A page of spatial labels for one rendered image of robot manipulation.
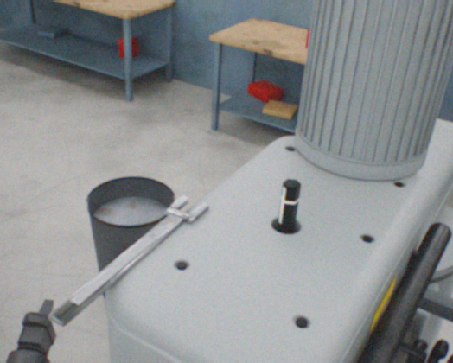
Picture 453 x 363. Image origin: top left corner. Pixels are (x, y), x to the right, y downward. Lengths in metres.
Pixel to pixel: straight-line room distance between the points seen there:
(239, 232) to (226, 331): 0.16
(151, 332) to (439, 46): 0.49
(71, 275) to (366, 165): 2.88
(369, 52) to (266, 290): 0.33
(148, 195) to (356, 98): 2.55
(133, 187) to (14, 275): 0.91
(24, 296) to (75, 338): 0.47
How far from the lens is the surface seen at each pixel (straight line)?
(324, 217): 0.71
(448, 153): 1.26
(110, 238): 2.90
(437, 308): 1.04
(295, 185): 0.65
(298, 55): 4.50
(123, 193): 3.23
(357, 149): 0.78
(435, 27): 0.74
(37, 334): 1.29
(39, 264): 3.63
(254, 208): 0.71
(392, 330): 0.70
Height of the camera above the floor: 2.29
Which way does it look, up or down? 32 degrees down
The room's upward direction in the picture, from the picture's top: 4 degrees clockwise
